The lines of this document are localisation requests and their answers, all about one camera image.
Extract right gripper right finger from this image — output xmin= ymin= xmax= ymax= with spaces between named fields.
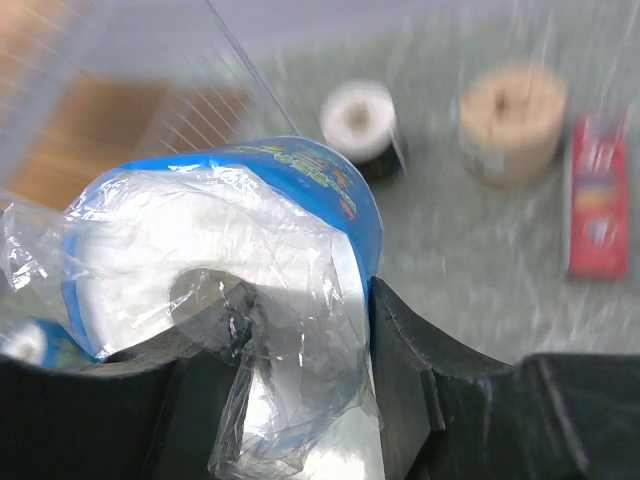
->
xmin=369 ymin=278 xmax=639 ymax=479

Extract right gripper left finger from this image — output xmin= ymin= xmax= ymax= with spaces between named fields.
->
xmin=0 ymin=269 xmax=261 ymax=480

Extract red toothpaste box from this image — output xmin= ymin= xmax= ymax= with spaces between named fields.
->
xmin=563 ymin=110 xmax=630 ymax=280

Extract brown paper roll back right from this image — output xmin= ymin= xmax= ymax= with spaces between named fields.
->
xmin=458 ymin=62 xmax=569 ymax=188

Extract black paper towel roll right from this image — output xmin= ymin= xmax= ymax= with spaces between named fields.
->
xmin=319 ymin=79 xmax=406 ymax=182

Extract white wire wooden shelf rack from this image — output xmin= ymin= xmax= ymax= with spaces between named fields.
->
xmin=1 ymin=1 xmax=296 ymax=209

